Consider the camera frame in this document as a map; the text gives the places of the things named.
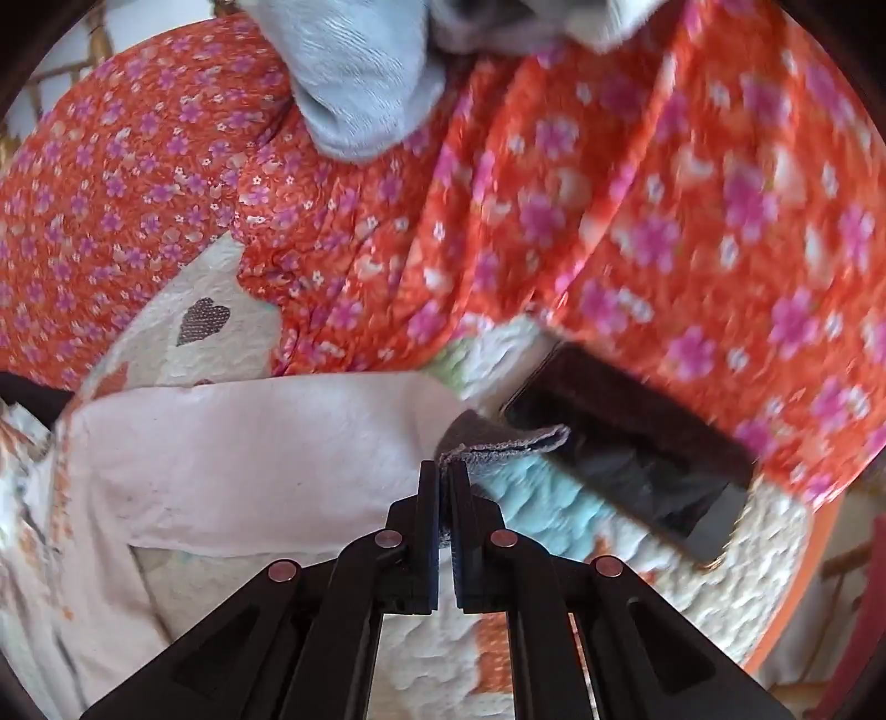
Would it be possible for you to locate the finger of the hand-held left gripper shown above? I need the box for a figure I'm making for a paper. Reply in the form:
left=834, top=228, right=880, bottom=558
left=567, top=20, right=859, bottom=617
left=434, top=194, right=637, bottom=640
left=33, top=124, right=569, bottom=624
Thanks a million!
left=0, top=372, right=75, bottom=425

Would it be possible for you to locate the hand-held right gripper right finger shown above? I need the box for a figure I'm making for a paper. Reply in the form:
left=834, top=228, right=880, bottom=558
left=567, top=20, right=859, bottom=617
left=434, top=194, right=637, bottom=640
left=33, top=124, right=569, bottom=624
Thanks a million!
left=449, top=464, right=797, bottom=720

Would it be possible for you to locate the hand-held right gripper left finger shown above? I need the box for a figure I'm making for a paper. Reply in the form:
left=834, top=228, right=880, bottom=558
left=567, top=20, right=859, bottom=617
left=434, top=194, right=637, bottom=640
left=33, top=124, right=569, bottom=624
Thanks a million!
left=79, top=460, right=444, bottom=720

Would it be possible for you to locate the pale pink small cloth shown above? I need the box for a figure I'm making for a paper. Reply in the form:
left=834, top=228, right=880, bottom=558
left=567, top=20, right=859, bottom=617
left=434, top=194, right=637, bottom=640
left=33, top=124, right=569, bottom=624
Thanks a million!
left=14, top=374, right=572, bottom=707

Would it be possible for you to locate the heart patterned quilt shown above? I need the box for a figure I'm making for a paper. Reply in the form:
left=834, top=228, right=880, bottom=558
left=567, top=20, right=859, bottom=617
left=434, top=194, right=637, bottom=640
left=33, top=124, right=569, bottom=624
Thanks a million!
left=0, top=232, right=846, bottom=720

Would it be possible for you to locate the black smartphone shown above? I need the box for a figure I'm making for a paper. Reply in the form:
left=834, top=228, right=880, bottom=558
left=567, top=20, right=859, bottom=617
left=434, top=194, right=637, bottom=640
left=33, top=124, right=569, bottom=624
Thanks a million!
left=502, top=342, right=760, bottom=567

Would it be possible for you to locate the orange floral sheet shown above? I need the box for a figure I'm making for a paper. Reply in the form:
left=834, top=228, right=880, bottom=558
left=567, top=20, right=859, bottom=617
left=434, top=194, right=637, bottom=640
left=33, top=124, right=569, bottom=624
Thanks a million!
left=0, top=0, right=886, bottom=513

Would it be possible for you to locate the light blue cloth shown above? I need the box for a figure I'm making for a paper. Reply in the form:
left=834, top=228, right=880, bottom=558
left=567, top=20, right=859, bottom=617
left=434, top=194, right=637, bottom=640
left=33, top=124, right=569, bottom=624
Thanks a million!
left=235, top=0, right=447, bottom=165

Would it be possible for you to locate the wooden furniture frame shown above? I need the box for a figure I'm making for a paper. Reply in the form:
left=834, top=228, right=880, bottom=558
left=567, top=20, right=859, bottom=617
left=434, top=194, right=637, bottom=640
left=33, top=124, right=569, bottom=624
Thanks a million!
left=0, top=0, right=240, bottom=163

